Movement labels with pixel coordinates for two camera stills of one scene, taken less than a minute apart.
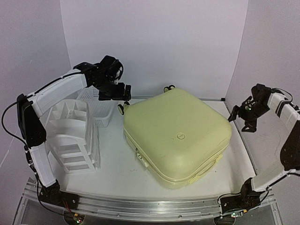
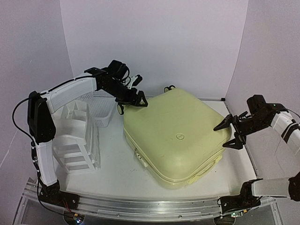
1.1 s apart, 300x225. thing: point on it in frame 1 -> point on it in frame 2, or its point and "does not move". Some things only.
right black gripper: [252, 126] -> [238, 145]
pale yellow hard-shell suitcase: [178, 136] does not move
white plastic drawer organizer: [72, 137] does not move
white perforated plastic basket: [102, 110] does not move
